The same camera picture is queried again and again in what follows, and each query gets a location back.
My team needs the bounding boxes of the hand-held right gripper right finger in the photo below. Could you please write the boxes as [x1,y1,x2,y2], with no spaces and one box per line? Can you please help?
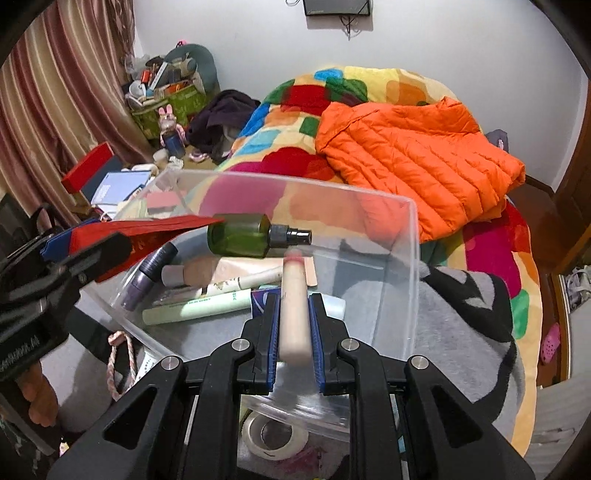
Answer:
[308,293,536,480]

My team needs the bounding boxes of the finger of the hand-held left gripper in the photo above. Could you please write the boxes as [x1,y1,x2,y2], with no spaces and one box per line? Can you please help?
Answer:
[0,228,77,274]
[0,233,133,324]

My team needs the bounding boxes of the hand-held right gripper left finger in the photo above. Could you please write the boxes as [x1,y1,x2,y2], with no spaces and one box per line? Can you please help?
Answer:
[46,293,282,480]

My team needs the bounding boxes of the small blue box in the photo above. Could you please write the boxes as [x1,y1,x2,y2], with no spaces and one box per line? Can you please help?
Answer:
[250,286,280,319]

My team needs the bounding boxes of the beige cosmetic stick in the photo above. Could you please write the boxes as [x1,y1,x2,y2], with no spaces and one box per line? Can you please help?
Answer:
[279,249,309,365]

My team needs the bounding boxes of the purple bottle with black cap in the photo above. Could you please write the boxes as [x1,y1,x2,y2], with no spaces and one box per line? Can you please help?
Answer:
[121,242,178,311]

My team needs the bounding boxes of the red foil pouch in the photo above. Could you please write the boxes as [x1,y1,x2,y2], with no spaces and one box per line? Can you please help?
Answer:
[69,215,227,282]

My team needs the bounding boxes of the white pen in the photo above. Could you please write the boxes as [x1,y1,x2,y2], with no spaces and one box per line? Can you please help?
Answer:
[203,268,284,297]

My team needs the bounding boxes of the pale green tube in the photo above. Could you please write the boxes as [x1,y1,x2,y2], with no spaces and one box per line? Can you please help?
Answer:
[142,290,252,326]

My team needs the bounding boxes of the pink tube with pale cap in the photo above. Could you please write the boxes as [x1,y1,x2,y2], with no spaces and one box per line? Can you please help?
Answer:
[161,256,319,289]

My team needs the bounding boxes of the clear plastic bin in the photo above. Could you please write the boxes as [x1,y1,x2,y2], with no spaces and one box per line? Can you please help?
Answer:
[95,168,421,435]

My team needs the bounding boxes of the green spray bottle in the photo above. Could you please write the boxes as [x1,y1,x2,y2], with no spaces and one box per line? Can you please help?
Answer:
[206,213,312,259]

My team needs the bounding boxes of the person's left hand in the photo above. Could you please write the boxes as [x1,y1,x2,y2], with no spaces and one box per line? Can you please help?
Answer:
[19,360,59,428]

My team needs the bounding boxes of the blue and white notebook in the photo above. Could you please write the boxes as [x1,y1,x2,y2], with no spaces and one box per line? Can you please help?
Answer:
[90,171,153,206]

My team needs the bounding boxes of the pink book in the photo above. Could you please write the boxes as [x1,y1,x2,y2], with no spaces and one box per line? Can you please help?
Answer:
[139,189,185,217]

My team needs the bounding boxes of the red box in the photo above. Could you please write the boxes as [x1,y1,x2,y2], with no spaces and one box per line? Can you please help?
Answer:
[61,142,116,195]

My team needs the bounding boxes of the white tape roll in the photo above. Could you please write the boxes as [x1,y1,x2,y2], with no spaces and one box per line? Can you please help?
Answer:
[242,408,308,460]

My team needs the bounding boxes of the pink glitter trinket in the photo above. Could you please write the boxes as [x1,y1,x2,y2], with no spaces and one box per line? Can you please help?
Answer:
[281,445,324,480]

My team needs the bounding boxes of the pink bunny water bottle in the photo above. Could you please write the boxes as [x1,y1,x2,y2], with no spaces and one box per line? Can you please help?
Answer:
[158,105,185,158]

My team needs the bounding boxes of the grey and black blanket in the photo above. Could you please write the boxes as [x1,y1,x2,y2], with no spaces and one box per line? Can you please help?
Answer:
[60,258,525,480]

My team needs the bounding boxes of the striped curtain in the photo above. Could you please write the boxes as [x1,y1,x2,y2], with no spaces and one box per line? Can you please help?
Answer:
[0,0,153,222]

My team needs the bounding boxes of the green storage bag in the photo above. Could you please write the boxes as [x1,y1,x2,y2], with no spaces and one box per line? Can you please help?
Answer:
[130,83,207,141]

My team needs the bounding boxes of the colourful patchwork quilt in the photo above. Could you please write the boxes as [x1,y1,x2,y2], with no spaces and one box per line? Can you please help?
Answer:
[217,67,543,457]

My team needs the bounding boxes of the dark clothes pile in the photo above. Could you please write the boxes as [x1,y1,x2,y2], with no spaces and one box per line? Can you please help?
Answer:
[185,90,262,162]

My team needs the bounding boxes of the orange puffer jacket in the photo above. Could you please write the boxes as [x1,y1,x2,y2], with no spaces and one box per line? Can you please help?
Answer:
[315,97,527,243]

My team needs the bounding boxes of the grey neck pillow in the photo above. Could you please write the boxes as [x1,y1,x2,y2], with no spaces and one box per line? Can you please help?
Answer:
[164,44,221,95]

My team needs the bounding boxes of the pink clog shoe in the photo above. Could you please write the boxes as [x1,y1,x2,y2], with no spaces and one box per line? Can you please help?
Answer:
[540,322,560,365]

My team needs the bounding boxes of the white sneakers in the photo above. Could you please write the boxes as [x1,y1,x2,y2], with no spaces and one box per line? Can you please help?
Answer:
[561,265,591,315]

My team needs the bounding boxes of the pink braided cord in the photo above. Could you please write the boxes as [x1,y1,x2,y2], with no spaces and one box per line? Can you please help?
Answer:
[107,331,137,400]

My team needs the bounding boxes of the black monitor cable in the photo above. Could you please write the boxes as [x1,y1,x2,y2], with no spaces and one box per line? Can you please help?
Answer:
[339,14,363,38]

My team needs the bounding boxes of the small black wall monitor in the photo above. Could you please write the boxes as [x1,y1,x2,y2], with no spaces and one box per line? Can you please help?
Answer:
[303,0,372,17]

